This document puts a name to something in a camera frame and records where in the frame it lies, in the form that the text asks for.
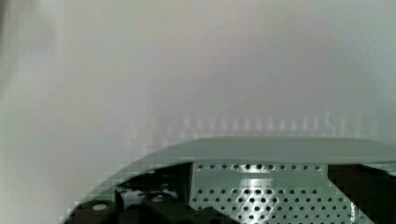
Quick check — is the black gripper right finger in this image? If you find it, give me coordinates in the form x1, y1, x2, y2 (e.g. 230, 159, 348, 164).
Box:
328, 164, 396, 224

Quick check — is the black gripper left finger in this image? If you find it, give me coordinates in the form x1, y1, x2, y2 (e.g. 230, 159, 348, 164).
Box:
66, 162, 240, 224

